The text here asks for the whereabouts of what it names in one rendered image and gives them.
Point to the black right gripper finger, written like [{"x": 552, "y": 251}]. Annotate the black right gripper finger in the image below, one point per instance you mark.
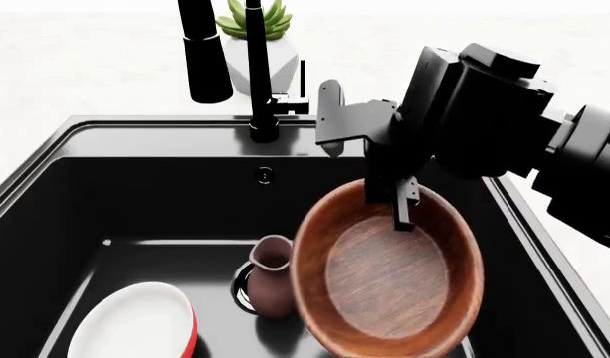
[
  {"x": 351, "y": 121},
  {"x": 403, "y": 212}
]

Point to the brown wooden bowl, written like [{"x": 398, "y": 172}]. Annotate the brown wooden bowl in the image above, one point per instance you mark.
[{"x": 384, "y": 276}]

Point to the round sink overflow hole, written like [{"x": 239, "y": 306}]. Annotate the round sink overflow hole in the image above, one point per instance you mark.
[{"x": 264, "y": 175}]

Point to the chrome sink drain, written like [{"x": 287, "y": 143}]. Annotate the chrome sink drain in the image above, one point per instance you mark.
[{"x": 240, "y": 287}]

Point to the black kitchen sink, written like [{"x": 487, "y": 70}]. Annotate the black kitchen sink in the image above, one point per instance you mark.
[{"x": 150, "y": 201}]

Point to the white bowl with red outside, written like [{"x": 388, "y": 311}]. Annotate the white bowl with red outside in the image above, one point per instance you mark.
[{"x": 130, "y": 324}]

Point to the white faceted plant pot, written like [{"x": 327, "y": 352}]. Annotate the white faceted plant pot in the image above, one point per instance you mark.
[{"x": 282, "y": 61}]

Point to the black kitchen faucet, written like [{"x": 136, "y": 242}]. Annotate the black kitchen faucet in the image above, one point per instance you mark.
[{"x": 259, "y": 74}]

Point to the green succulent plant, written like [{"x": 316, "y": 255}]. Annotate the green succulent plant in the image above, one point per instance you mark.
[{"x": 274, "y": 20}]

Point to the small brown ceramic jug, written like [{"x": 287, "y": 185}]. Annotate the small brown ceramic jug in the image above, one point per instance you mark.
[{"x": 269, "y": 287}]

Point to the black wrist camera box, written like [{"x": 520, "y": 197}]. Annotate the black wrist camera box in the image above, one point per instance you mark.
[{"x": 501, "y": 61}]

